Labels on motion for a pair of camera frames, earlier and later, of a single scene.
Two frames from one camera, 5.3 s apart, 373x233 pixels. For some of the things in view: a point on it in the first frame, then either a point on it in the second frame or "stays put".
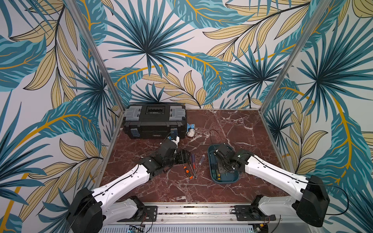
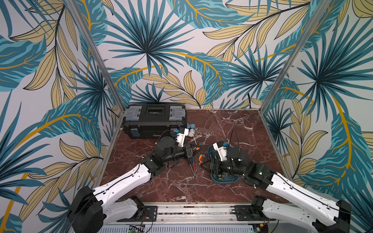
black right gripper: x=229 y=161 to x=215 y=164
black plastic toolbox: x=154 y=121 stays put
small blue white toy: x=191 y=129 stays put
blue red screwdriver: x=193 y=162 stays put
